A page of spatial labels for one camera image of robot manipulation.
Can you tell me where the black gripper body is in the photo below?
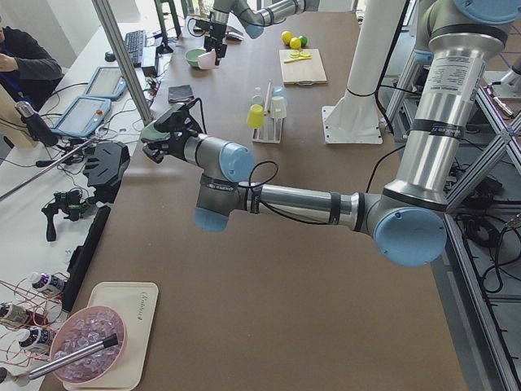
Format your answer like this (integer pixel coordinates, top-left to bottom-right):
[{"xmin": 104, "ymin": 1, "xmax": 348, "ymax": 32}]
[
  {"xmin": 204, "ymin": 22, "xmax": 227, "ymax": 57},
  {"xmin": 142, "ymin": 128, "xmax": 195, "ymax": 164}
]

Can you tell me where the green plastic cup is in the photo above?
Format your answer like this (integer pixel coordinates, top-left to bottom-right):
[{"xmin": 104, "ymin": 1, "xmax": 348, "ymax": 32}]
[{"xmin": 140, "ymin": 122, "xmax": 170, "ymax": 144}]

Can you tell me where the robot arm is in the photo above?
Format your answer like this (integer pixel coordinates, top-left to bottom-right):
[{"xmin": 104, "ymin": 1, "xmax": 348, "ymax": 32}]
[
  {"xmin": 196, "ymin": 0, "xmax": 320, "ymax": 63},
  {"xmin": 142, "ymin": 1, "xmax": 520, "ymax": 266}
]

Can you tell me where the grey plastic cup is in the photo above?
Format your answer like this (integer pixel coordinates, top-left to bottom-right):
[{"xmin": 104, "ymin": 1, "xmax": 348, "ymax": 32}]
[{"xmin": 251, "ymin": 86, "xmax": 265, "ymax": 107}]

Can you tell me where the yellow plastic cup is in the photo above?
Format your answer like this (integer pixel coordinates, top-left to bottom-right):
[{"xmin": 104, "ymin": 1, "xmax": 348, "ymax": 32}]
[{"xmin": 247, "ymin": 104, "xmax": 265, "ymax": 129}]

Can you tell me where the blue plastic cup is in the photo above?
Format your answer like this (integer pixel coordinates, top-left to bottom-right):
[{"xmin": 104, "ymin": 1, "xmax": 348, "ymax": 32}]
[{"xmin": 271, "ymin": 86, "xmax": 285, "ymax": 97}]

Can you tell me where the white plastic cup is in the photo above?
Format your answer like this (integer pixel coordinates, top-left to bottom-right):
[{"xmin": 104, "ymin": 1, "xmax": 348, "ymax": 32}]
[{"xmin": 269, "ymin": 96, "xmax": 287, "ymax": 119}]

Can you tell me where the green bowl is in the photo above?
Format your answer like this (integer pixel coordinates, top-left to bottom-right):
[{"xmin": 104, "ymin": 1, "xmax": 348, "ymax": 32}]
[{"xmin": 185, "ymin": 48, "xmax": 206, "ymax": 68}]

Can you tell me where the grey folded cloth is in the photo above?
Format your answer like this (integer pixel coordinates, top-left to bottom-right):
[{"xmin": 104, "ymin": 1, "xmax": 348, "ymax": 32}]
[{"xmin": 168, "ymin": 84, "xmax": 195, "ymax": 103}]

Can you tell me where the whole lemon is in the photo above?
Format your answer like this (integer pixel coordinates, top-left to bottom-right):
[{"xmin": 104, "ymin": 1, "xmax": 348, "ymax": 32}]
[
  {"xmin": 281, "ymin": 30, "xmax": 293, "ymax": 46},
  {"xmin": 289, "ymin": 37, "xmax": 302, "ymax": 50}
]

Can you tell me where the black keyboard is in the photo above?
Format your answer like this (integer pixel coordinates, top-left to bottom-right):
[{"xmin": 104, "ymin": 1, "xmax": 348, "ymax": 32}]
[{"xmin": 124, "ymin": 30, "xmax": 147, "ymax": 68}]

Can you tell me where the teach pendant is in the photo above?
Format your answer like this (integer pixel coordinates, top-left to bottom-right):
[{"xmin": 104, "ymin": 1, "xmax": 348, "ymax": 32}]
[
  {"xmin": 50, "ymin": 96, "xmax": 112, "ymax": 138},
  {"xmin": 85, "ymin": 67, "xmax": 126, "ymax": 100}
]

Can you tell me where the green lime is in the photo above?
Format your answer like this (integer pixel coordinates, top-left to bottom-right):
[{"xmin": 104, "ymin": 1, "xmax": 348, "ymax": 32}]
[{"xmin": 299, "ymin": 35, "xmax": 308, "ymax": 47}]

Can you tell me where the yellow plastic knife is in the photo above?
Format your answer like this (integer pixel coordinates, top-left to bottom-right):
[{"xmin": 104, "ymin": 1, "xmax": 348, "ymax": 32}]
[{"xmin": 283, "ymin": 57, "xmax": 312, "ymax": 64}]

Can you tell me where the bamboo cutting board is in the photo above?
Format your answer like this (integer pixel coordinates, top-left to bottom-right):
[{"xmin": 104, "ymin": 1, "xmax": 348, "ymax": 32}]
[{"xmin": 278, "ymin": 49, "xmax": 327, "ymax": 86}]

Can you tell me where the white rabbit tray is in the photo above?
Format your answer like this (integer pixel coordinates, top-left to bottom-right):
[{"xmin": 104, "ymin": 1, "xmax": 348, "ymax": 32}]
[{"xmin": 63, "ymin": 282, "xmax": 159, "ymax": 390}]

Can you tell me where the pink bowl of ice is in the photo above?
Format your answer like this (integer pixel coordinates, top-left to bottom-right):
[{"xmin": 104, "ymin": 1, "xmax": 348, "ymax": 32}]
[{"xmin": 50, "ymin": 305, "xmax": 127, "ymax": 384}]

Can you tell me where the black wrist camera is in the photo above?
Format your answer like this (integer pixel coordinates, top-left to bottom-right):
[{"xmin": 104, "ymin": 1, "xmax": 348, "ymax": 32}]
[{"xmin": 154, "ymin": 103, "xmax": 190, "ymax": 133}]

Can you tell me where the white wire cup rack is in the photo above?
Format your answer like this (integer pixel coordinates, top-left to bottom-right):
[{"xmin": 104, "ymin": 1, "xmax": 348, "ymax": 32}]
[{"xmin": 252, "ymin": 80, "xmax": 287, "ymax": 144}]

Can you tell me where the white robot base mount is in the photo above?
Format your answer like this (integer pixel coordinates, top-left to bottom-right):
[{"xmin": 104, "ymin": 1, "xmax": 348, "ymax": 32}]
[{"xmin": 322, "ymin": 0, "xmax": 408, "ymax": 145}]

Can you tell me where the metal tongs handle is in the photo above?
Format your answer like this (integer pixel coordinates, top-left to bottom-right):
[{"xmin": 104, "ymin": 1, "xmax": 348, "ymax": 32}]
[{"xmin": 13, "ymin": 334, "xmax": 119, "ymax": 384}]

